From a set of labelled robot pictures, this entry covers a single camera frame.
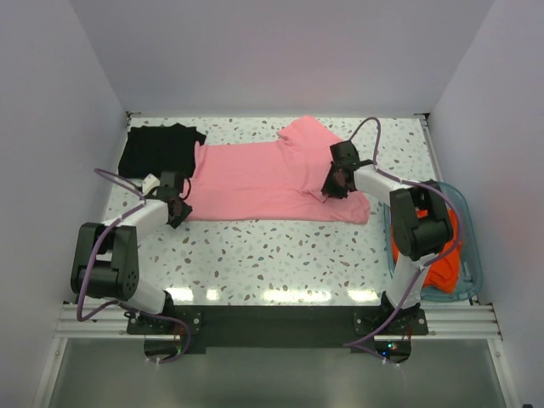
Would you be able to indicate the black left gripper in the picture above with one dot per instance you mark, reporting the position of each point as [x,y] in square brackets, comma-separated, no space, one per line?
[184,212]

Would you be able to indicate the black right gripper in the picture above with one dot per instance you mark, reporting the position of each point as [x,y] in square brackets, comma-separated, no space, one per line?
[329,189]

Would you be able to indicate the pink t-shirt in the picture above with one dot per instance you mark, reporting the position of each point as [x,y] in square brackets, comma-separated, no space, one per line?
[278,180]

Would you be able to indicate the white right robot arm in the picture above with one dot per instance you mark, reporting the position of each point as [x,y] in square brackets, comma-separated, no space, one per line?
[420,223]

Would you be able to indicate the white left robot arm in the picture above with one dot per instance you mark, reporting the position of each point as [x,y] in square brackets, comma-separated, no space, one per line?
[105,269]

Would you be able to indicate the black folded t-shirt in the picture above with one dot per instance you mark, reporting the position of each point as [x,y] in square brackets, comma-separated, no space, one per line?
[158,149]

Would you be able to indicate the orange t-shirt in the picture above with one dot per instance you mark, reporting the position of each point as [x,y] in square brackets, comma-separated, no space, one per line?
[443,274]

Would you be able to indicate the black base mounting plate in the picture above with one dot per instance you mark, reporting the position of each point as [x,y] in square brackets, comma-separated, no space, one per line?
[193,329]

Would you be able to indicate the clear blue plastic basket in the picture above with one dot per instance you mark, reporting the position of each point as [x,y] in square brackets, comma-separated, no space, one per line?
[470,278]

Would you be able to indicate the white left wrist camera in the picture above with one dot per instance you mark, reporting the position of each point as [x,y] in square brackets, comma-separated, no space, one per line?
[150,182]

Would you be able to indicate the aluminium frame rail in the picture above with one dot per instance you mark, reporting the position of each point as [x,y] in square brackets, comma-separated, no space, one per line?
[453,322]

